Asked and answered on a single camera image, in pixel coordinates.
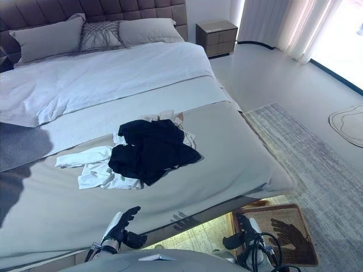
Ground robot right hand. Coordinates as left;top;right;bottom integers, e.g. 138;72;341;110
222;212;262;253

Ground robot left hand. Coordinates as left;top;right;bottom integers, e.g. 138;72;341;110
101;206;147;250

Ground large bed with grey sheet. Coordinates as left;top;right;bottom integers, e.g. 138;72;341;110
0;18;296;272

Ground woven wicker basket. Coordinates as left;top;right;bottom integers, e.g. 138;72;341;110
230;202;319;267

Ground robot grey torso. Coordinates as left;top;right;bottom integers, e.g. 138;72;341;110
58;248;256;272

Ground white garment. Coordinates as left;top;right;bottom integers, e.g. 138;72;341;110
55;145;142;191

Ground black garment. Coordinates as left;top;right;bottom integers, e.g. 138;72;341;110
108;119;202;187

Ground grey striped floor rug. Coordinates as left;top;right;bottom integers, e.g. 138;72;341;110
243;101;363;272

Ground small beige round mat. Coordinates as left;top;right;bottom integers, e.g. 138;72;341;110
328;104;363;148

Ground white duvet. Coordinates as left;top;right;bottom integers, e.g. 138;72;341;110
0;41;214;128

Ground grey patterned cushion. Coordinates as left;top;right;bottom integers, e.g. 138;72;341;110
79;20;123;53

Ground brown wooden nightstand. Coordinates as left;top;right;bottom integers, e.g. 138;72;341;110
195;19;238;60

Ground plain grey pillow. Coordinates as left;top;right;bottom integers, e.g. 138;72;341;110
9;12;86;65
117;18;185;47

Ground white sheer curtain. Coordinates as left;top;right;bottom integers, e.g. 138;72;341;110
226;0;344;66

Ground brown tufted headboard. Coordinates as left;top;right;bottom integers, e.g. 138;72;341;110
0;0;188;54

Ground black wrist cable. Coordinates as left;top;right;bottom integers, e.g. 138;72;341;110
240;232;283;272

